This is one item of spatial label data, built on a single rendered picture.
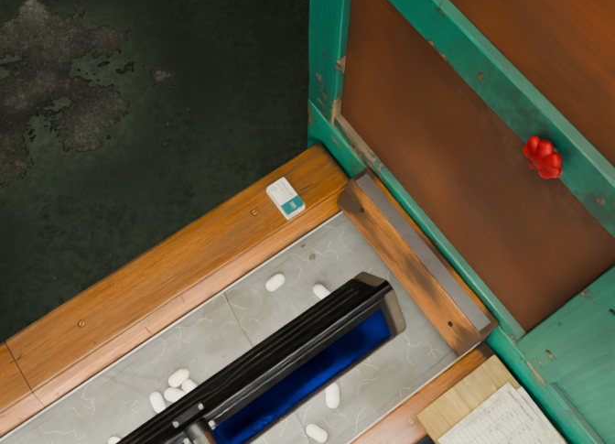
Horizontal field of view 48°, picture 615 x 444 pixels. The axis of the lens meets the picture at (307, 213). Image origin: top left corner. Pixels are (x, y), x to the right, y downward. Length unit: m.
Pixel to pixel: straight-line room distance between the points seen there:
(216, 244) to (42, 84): 1.29
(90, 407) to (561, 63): 0.81
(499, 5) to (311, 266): 0.60
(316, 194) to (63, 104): 1.24
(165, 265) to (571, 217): 0.63
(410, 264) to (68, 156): 1.34
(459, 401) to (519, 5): 0.61
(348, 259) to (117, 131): 1.17
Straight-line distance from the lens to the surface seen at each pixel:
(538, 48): 0.64
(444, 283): 1.00
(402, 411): 1.06
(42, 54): 2.36
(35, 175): 2.15
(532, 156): 0.67
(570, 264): 0.80
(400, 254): 1.03
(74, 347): 1.11
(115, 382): 1.11
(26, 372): 1.13
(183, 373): 1.07
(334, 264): 1.12
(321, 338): 0.71
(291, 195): 1.12
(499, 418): 1.07
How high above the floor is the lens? 1.80
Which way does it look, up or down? 67 degrees down
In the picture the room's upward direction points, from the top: 1 degrees clockwise
